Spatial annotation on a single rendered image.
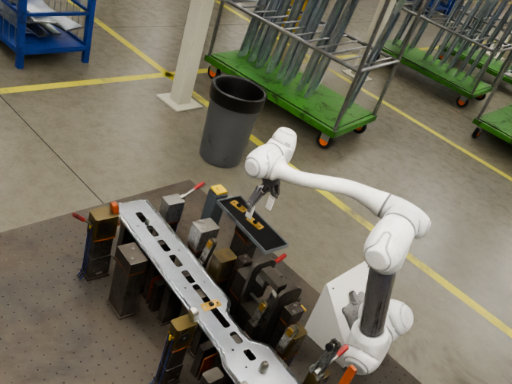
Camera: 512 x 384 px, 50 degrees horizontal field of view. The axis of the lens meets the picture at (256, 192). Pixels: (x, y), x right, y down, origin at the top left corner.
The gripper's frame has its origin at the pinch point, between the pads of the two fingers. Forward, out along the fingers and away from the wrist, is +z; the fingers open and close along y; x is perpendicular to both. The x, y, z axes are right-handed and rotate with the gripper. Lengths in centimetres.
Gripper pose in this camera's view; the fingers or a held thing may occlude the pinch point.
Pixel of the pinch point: (258, 211)
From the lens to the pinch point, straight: 239.2
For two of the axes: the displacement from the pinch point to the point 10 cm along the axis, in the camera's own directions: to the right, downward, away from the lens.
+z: -2.8, 8.0, 5.3
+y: 6.5, -2.5, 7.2
